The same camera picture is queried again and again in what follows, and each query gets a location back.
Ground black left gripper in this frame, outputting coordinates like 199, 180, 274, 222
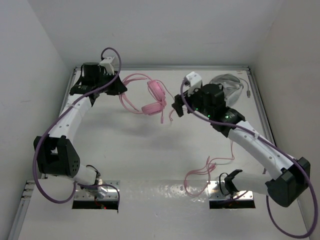
94, 70, 126, 96

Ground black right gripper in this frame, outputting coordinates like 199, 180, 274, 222
171, 85, 212, 119

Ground pink headphones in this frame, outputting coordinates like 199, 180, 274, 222
118, 73, 168, 116

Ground pink headphone cable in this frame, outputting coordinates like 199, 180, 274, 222
158, 99, 236, 197

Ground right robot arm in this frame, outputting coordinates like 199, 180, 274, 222
172, 83, 311, 207

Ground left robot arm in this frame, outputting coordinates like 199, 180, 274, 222
33, 57, 127, 186

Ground white grey headphones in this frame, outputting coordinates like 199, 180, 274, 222
209, 73, 244, 107

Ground white front board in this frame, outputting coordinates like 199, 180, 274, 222
19, 180, 306, 240

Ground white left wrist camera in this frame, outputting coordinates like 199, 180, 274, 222
99, 56, 115, 75

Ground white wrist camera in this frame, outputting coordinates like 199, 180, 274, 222
184, 71, 203, 96
99, 56, 115, 75

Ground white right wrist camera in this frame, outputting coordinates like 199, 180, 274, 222
184, 71, 203, 96

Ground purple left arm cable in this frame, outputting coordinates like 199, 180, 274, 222
33, 46, 123, 209

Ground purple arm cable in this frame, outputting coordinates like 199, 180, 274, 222
33, 46, 123, 209
179, 79, 316, 239

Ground grey usb cable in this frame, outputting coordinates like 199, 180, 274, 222
238, 76, 252, 98

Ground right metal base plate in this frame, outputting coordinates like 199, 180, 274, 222
207, 180, 254, 201

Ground metal base plate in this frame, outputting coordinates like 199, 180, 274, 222
207, 180, 254, 201
74, 179, 120, 201

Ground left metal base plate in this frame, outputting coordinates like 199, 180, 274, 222
74, 179, 120, 201

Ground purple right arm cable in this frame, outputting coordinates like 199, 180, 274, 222
179, 79, 316, 239

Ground aluminium table frame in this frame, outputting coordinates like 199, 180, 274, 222
7, 65, 298, 240

